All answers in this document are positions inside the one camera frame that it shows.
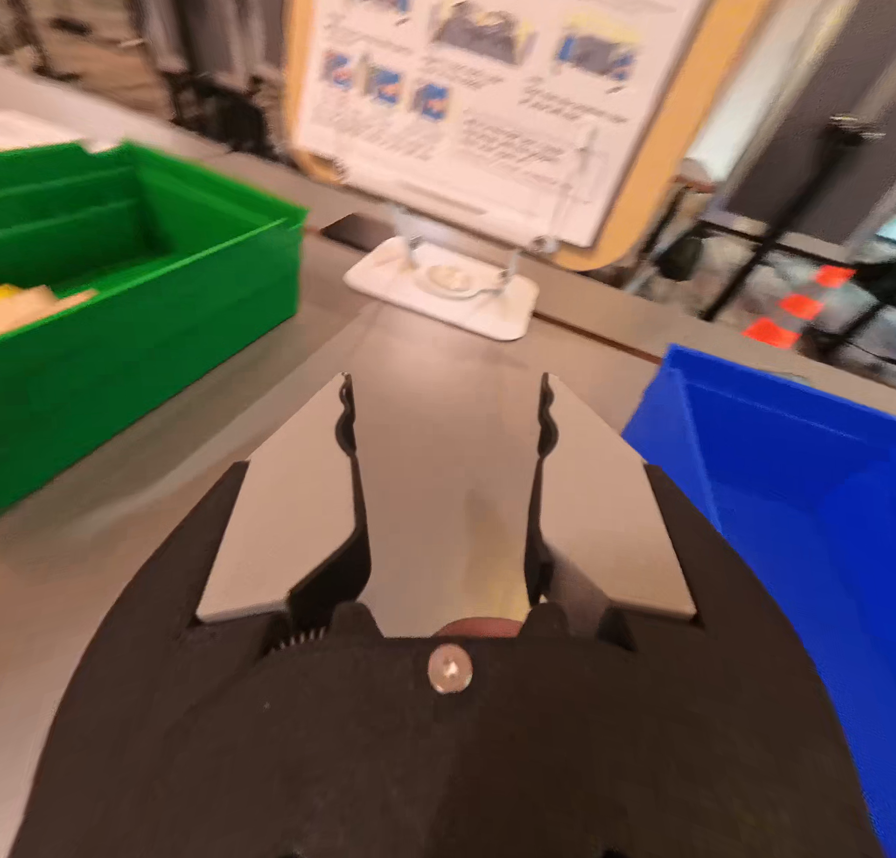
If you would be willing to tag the printed instruction sheet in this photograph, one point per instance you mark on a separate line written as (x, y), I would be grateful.
(490, 137)

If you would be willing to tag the grey desk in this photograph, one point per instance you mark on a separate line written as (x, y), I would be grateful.
(455, 354)

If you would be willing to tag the medium wooden cube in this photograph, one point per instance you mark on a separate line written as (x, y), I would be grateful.
(24, 309)

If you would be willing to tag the wooden document stand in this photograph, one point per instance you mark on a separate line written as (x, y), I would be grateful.
(504, 312)

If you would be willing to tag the blue plastic bin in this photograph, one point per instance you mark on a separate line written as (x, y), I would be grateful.
(805, 522)

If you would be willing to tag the black phone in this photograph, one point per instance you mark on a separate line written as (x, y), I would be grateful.
(357, 232)

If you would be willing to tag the green plastic bin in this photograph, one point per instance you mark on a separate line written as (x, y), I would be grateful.
(175, 326)

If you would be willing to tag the orange traffic cone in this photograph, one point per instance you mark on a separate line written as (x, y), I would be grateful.
(801, 306)

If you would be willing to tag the white paper sheet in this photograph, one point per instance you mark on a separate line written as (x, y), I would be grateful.
(35, 130)

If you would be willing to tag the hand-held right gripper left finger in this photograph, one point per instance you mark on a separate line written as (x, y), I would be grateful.
(280, 522)

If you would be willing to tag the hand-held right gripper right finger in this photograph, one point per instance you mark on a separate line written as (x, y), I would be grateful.
(609, 522)

